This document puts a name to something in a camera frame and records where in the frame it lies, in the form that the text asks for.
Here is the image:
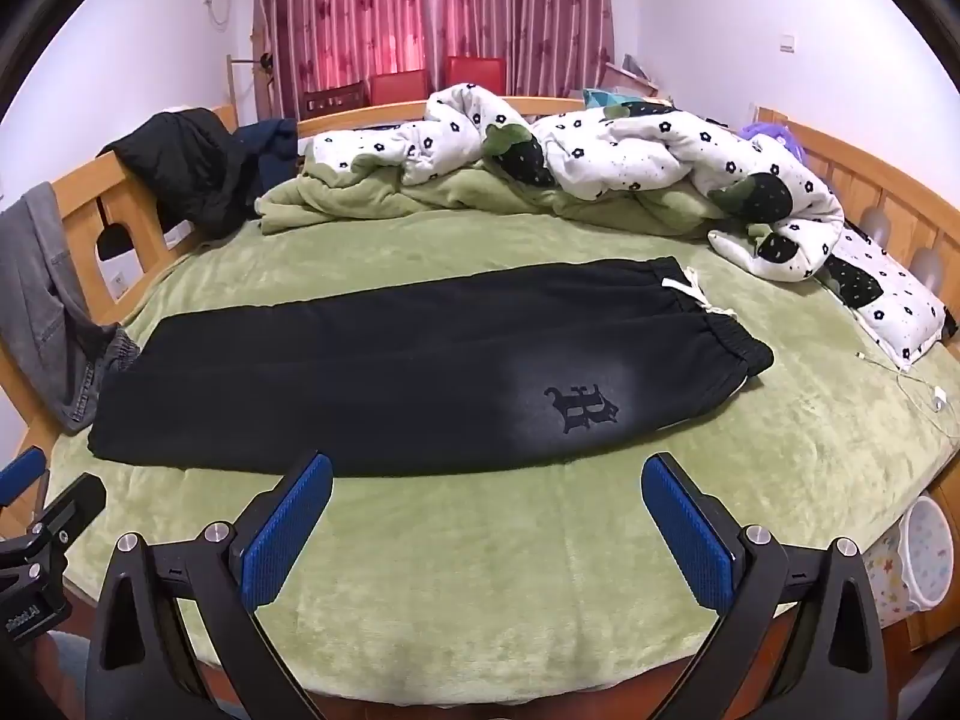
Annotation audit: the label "white charging cable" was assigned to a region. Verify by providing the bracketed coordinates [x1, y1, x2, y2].
[855, 349, 953, 413]

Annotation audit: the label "red floral curtain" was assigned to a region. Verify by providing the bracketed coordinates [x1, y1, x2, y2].
[420, 0, 620, 102]
[251, 0, 430, 102]

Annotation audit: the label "white floral pillow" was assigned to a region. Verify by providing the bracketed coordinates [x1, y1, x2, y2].
[817, 225, 950, 368]

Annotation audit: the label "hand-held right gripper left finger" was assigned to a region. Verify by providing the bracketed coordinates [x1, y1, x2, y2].
[85, 452, 335, 720]

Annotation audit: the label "purple plush item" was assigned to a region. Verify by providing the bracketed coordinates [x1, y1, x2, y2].
[735, 118, 807, 158]

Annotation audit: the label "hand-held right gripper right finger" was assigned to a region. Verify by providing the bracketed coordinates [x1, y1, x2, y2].
[641, 452, 893, 720]

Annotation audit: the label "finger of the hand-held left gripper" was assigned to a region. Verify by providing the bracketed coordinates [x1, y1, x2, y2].
[0, 446, 47, 509]
[30, 471, 107, 550]

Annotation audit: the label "black jacket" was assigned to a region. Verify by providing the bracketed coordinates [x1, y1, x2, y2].
[101, 109, 260, 237]

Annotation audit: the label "wooden coat rack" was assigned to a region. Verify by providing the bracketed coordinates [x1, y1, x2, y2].
[225, 52, 275, 128]

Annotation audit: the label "black sweatpants with emblem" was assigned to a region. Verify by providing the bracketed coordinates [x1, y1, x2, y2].
[88, 255, 775, 479]

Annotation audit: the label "grey knit garment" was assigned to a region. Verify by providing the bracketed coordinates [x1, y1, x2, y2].
[0, 181, 143, 432]

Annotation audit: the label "wooden stand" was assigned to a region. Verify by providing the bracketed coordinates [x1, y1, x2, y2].
[604, 52, 672, 102]

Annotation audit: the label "star patterned storage box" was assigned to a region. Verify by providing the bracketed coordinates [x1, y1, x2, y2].
[862, 521, 912, 627]

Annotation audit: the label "dark wooden chair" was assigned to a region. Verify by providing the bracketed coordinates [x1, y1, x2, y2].
[302, 84, 370, 119]

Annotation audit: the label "navy garment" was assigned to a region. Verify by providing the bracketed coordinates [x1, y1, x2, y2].
[232, 118, 301, 173]

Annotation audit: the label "red chair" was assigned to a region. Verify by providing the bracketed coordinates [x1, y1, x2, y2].
[446, 55, 505, 95]
[370, 69, 430, 104]

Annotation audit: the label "white mesh basket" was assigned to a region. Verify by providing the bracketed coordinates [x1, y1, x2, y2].
[896, 499, 959, 612]

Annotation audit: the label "green fleece bed sheet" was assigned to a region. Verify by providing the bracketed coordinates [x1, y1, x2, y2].
[45, 195, 960, 713]

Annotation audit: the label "person's blue jeans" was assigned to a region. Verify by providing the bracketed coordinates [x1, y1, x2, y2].
[41, 630, 92, 720]

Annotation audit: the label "white floral green-backed quilt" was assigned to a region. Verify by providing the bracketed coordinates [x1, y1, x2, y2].
[255, 82, 848, 282]

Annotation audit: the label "wooden bed frame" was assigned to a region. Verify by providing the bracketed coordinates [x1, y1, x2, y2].
[0, 94, 960, 720]

